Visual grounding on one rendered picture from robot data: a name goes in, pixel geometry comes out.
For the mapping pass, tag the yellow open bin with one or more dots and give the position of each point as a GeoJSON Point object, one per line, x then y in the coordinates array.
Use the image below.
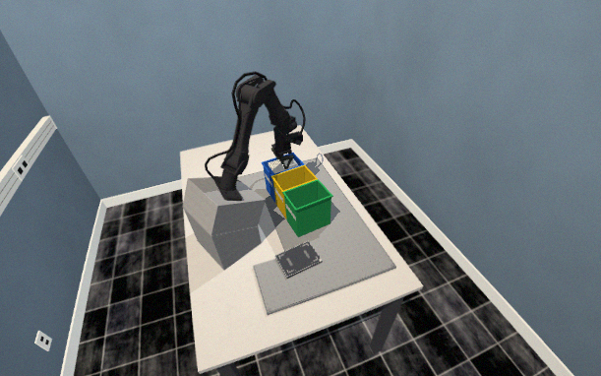
{"type": "Point", "coordinates": [290, 179]}

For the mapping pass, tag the blue bin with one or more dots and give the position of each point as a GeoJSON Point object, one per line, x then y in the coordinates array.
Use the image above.
{"type": "Point", "coordinates": [269, 173]}

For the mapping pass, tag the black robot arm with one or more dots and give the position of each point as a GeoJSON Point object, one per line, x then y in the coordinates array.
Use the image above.
{"type": "Point", "coordinates": [250, 98]}

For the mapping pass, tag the white well plate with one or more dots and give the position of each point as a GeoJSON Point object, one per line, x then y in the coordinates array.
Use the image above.
{"type": "Point", "coordinates": [276, 166]}

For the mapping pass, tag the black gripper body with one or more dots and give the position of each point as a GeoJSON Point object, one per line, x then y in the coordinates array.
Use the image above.
{"type": "Point", "coordinates": [279, 149]}

